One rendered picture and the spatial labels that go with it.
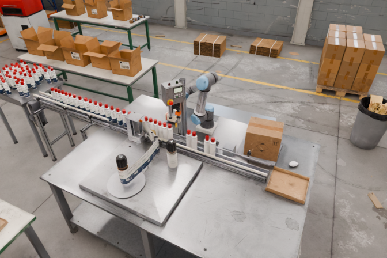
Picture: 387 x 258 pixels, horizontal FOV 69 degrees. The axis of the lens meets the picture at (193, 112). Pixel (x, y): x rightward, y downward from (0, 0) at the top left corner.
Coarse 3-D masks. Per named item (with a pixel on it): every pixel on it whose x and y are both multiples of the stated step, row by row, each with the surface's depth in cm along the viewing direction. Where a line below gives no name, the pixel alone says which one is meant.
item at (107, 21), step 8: (56, 16) 641; (64, 16) 640; (72, 16) 640; (80, 16) 639; (112, 16) 636; (136, 16) 633; (56, 24) 661; (96, 24) 610; (104, 24) 594; (112, 24) 590; (120, 24) 589; (128, 24) 588; (136, 24) 594; (80, 32) 734; (128, 32) 584; (128, 40) 596
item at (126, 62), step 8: (136, 48) 389; (112, 56) 400; (120, 56) 420; (128, 56) 414; (136, 56) 397; (112, 64) 399; (120, 64) 394; (128, 64) 389; (136, 64) 402; (112, 72) 407; (120, 72) 402; (128, 72) 397; (136, 72) 406
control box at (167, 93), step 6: (162, 84) 241; (174, 84) 241; (180, 84) 242; (162, 90) 244; (168, 90) 238; (162, 96) 248; (168, 96) 241; (168, 102) 244; (174, 102) 248; (180, 102) 251
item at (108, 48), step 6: (90, 42) 417; (96, 42) 427; (108, 42) 435; (114, 42) 433; (90, 48) 417; (96, 48) 427; (102, 48) 435; (108, 48) 430; (114, 48) 410; (84, 54) 402; (90, 54) 402; (96, 54) 403; (102, 54) 404; (108, 54) 404; (96, 60) 418; (102, 60) 413; (108, 60) 408; (96, 66) 424; (102, 66) 419; (108, 66) 414
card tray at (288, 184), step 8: (280, 168) 242; (272, 176) 239; (280, 176) 239; (288, 176) 239; (296, 176) 239; (304, 176) 235; (272, 184) 232; (280, 184) 232; (288, 184) 232; (296, 184) 232; (304, 184) 232; (272, 192) 225; (280, 192) 221; (288, 192) 225; (296, 192) 225; (304, 192) 225; (296, 200) 218; (304, 200) 215
